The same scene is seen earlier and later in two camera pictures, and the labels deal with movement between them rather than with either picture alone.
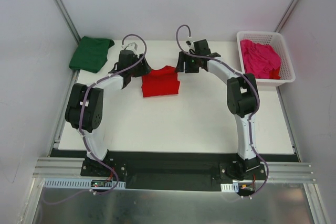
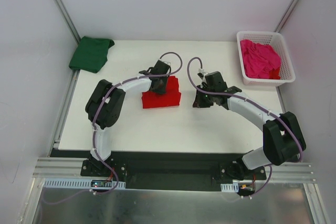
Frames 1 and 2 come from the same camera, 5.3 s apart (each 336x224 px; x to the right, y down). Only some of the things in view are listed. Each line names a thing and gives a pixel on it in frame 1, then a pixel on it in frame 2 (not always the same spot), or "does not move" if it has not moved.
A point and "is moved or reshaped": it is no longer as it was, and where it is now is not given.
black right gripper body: [180, 63] -> [200, 99]
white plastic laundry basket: [274, 40] does not move
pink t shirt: [259, 59] does not move
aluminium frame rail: [276, 172] does not move
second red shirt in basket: [273, 74] does not move
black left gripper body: [143, 64] -> [159, 85]
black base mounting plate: [172, 170] does not move
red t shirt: [159, 82] is moved or reshaped
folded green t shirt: [91, 55] does not move
